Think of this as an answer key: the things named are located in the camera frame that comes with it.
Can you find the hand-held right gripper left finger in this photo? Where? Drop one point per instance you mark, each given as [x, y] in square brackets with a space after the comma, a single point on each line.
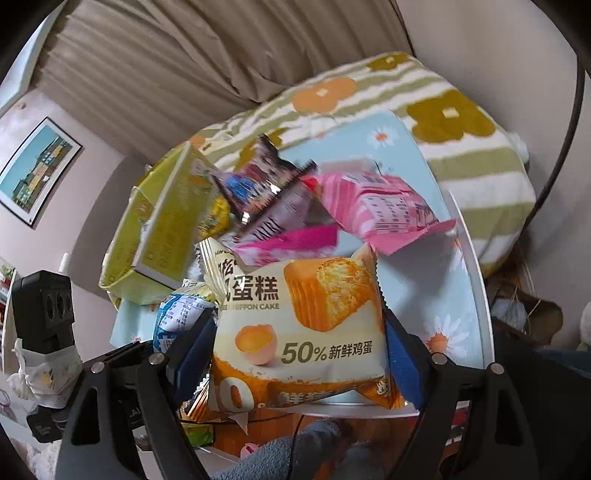
[196, 350]

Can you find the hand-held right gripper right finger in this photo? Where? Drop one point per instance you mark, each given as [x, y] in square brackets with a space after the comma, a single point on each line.
[404, 364]

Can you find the white orange cake packet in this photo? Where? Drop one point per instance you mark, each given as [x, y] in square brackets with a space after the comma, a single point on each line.
[300, 332]

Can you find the yellow-green cardboard box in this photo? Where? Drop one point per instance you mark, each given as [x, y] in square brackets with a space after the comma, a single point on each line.
[157, 221]

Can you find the blue white snack packet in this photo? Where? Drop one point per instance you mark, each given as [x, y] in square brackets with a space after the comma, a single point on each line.
[180, 309]

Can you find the white printed cloth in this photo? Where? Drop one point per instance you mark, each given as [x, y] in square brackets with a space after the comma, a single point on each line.
[51, 374]

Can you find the green snack packet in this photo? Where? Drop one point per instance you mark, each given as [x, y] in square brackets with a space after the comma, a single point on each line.
[198, 436]

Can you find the grey fleece clothing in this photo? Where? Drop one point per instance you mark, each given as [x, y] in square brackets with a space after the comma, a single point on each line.
[268, 461]

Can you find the yellow snack packet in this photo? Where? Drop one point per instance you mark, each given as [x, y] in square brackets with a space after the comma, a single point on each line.
[214, 214]

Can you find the magenta snack packet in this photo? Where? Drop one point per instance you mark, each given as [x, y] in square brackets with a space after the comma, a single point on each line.
[286, 244]

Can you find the dark clothing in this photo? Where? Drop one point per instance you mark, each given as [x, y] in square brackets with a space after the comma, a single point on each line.
[549, 374]

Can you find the brown paper bag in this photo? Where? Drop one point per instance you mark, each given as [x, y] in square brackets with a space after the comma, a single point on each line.
[545, 318]

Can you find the pink striped snack packet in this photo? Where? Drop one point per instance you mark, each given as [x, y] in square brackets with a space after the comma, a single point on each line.
[369, 198]

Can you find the dark purple snack packet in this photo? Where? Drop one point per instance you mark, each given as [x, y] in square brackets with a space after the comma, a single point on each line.
[263, 184]

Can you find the floral striped blanket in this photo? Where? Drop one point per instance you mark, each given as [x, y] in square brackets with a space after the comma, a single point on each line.
[461, 161]

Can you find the daisy print tablecloth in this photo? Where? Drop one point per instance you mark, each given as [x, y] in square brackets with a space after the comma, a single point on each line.
[360, 147]

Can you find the window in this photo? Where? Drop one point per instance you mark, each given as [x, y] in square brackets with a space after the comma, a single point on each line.
[21, 69]

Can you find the beige curtain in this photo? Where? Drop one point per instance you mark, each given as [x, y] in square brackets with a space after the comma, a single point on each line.
[161, 69]

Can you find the black curved pole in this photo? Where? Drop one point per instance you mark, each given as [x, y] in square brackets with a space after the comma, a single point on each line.
[565, 134]

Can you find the white wall switch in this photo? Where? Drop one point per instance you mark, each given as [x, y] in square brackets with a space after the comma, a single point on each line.
[65, 265]

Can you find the framed wall picture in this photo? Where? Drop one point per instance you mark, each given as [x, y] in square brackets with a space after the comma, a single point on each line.
[32, 170]

